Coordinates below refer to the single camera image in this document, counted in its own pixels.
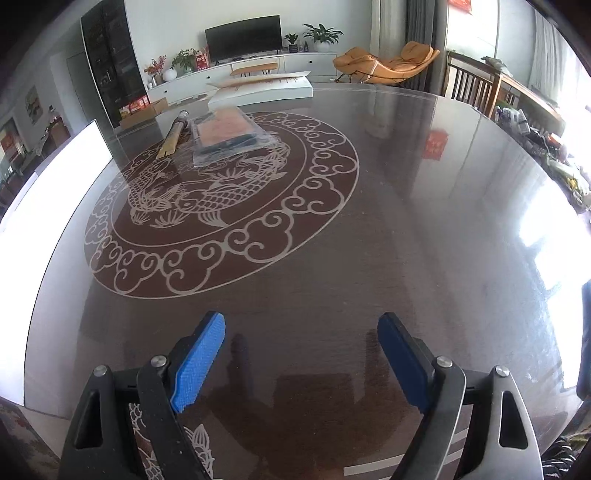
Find black television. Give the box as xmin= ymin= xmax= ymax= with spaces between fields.
xmin=204 ymin=15 xmax=282 ymax=63

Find clutter of small things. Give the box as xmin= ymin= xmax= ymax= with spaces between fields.
xmin=494 ymin=104 xmax=591 ymax=213

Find bushy potted plant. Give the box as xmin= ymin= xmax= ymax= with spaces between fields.
xmin=172 ymin=48 xmax=199 ymax=75

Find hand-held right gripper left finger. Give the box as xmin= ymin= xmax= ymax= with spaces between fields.
xmin=58 ymin=311 xmax=227 ymax=480

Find orange lounge chair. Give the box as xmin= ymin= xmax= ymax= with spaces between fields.
xmin=332 ymin=41 xmax=441 ymax=86

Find white board panel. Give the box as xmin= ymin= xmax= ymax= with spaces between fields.
xmin=0 ymin=119 xmax=115 ymax=409

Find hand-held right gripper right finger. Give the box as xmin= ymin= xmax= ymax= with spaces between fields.
xmin=377 ymin=312 xmax=546 ymax=480

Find flat white box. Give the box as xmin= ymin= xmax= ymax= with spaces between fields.
xmin=206 ymin=70 xmax=315 ymax=109

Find grey curtain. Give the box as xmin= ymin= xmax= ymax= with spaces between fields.
xmin=405 ymin=0 xmax=448 ymax=93

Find cardboard box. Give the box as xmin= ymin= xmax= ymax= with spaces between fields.
xmin=119 ymin=97 xmax=169 ymax=127

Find wooden bench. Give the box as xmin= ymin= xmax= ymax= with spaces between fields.
xmin=231 ymin=61 xmax=279 ymax=78

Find large potted plant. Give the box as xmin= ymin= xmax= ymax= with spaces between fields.
xmin=302 ymin=23 xmax=345 ymax=52

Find plastic-wrapped brown package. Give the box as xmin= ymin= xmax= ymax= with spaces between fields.
xmin=188 ymin=106 xmax=275 ymax=168

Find black display cabinet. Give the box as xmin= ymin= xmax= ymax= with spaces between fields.
xmin=81 ymin=0 xmax=148 ymax=130

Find wooden chair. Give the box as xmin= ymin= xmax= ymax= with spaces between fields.
xmin=443 ymin=51 xmax=497 ymax=116

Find wooden side table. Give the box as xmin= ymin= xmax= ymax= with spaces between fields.
xmin=489 ymin=74 xmax=566 ymax=137

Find white television cabinet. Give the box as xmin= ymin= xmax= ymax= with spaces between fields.
xmin=147 ymin=52 xmax=340 ymax=104

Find red flowers in white vase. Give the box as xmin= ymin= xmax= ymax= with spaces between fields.
xmin=144 ymin=55 xmax=178 ymax=84

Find white curtain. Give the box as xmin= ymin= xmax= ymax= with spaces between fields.
xmin=531 ymin=9 xmax=561 ymax=100

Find wall picture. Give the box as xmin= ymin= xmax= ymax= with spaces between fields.
xmin=24 ymin=85 xmax=43 ymax=125

